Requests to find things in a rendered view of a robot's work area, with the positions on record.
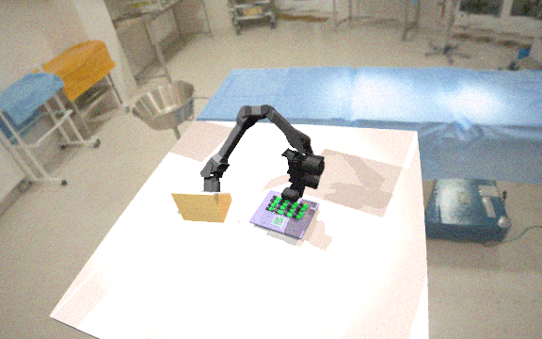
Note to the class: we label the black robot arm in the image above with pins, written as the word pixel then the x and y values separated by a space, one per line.
pixel 302 159

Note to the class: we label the lavender switch panel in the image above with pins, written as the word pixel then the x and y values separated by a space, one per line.
pixel 291 218

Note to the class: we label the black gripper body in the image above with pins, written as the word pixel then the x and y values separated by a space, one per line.
pixel 292 193

